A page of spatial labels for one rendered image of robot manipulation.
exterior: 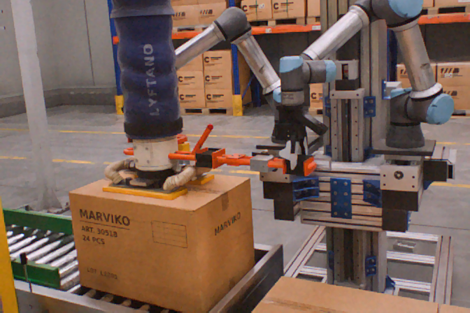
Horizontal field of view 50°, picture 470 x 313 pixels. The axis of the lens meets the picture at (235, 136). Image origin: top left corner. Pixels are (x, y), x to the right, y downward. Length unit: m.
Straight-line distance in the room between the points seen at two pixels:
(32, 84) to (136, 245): 3.07
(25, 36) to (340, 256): 3.37
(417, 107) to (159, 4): 1.01
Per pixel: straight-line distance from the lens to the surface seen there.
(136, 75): 1.87
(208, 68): 9.82
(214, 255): 1.87
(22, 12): 4.81
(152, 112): 1.87
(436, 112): 1.96
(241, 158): 1.77
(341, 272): 2.48
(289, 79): 1.63
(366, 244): 2.47
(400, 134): 2.09
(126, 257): 1.99
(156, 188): 1.91
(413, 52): 1.91
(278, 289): 2.04
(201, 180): 1.98
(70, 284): 2.32
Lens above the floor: 1.52
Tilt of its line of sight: 11 degrees down
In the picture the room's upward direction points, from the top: 4 degrees counter-clockwise
